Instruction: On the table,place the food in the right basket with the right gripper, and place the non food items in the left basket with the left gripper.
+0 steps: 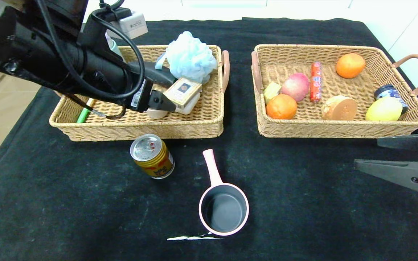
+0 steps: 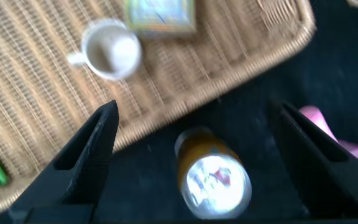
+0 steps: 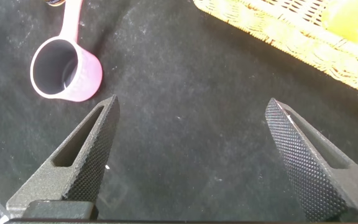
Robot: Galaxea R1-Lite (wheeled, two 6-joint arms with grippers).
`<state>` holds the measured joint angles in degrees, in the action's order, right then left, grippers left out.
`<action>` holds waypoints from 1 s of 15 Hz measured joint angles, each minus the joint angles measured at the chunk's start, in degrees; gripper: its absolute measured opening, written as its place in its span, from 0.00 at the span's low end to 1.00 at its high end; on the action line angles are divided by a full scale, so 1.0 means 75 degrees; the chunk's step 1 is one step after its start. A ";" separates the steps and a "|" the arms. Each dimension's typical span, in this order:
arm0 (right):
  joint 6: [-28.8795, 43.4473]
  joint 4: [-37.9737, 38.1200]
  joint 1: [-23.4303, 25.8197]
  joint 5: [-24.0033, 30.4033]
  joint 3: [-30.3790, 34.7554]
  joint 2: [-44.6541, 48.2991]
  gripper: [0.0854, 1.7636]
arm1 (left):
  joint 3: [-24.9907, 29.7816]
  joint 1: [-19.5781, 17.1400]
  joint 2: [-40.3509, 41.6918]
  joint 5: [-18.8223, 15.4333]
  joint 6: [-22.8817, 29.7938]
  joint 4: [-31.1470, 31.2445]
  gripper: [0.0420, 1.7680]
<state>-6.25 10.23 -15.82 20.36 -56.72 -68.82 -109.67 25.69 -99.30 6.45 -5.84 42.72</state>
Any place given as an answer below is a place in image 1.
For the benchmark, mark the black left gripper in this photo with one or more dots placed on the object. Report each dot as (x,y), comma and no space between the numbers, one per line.
(140,94)

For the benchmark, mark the gold white card box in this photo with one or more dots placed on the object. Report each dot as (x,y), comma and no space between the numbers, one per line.
(183,90)

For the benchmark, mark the yellow lemon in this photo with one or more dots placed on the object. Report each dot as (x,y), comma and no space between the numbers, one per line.
(383,108)

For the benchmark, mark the gold drink can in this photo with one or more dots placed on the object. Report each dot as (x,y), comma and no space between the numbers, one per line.
(152,156)

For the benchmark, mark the brown bread roll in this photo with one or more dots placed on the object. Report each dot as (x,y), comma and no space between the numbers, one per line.
(339,108)

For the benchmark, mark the orange sausage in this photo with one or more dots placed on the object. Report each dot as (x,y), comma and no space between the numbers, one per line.
(316,83)

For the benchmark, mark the pink saucepan grey inside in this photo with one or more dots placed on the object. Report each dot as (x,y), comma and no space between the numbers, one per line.
(223,210)

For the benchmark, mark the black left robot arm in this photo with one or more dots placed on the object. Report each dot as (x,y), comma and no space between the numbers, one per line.
(31,54)

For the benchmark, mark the small beige mug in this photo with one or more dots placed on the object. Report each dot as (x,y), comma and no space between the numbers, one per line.
(157,114)

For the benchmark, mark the dark grey curved brush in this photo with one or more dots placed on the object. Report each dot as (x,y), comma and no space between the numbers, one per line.
(160,74)

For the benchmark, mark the white soap bar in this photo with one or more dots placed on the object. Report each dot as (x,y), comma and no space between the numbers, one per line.
(191,106)

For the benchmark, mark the light blue bath loofah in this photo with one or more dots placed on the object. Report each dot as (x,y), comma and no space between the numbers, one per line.
(191,58)

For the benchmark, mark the blue white jar black lid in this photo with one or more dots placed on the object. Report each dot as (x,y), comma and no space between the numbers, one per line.
(386,91)

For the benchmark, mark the teal plastic cup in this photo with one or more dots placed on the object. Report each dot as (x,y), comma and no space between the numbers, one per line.
(116,49)

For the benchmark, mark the orange fruit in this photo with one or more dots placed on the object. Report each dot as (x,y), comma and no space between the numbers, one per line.
(281,107)
(350,65)

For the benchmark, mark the yellow green fruit slice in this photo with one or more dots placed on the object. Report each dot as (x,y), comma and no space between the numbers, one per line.
(271,90)

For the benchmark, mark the white low table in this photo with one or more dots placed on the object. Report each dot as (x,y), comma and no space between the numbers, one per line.
(230,11)

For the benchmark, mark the black tablecloth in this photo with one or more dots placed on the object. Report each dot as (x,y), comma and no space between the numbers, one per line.
(85,199)

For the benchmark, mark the red apple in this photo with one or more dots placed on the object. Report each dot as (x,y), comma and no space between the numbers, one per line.
(295,87)

